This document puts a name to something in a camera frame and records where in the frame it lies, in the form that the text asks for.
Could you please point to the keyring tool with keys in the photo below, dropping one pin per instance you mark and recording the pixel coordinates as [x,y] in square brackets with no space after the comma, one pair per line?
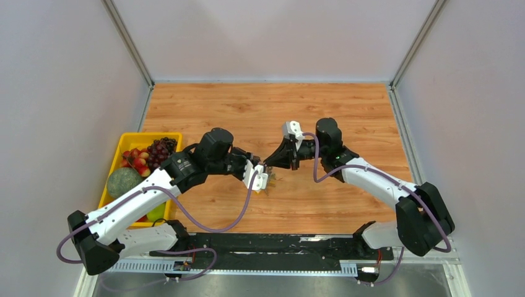
[270,179]

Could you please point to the yellow plastic bin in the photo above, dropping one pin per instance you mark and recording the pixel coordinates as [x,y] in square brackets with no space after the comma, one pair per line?
[140,140]

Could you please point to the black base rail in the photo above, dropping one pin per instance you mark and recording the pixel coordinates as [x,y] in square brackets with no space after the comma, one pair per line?
[277,253]

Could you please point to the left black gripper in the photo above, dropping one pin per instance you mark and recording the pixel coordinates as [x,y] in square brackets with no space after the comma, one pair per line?
[240,175]

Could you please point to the red apple right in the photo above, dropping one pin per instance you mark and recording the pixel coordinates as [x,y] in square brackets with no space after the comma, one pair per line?
[142,219]

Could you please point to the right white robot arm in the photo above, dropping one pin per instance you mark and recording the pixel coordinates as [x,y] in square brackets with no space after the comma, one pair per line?
[422,222]

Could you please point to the dark grape bunch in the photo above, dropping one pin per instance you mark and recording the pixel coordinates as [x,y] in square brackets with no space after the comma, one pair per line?
[159,151]

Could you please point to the small red lychee cluster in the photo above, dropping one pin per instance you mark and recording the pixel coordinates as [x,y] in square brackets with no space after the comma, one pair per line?
[136,159]

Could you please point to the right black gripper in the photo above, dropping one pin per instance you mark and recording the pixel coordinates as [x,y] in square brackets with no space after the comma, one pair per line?
[283,157]

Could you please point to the green melon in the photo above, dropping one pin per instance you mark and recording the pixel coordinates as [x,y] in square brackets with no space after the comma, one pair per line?
[121,181]

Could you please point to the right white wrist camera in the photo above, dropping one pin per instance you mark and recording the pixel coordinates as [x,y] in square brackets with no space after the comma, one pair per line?
[292,131]

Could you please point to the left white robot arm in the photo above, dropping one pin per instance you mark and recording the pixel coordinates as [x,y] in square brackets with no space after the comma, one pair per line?
[103,237]

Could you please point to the green lime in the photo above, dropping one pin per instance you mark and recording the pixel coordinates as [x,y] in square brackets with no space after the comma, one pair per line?
[156,213]

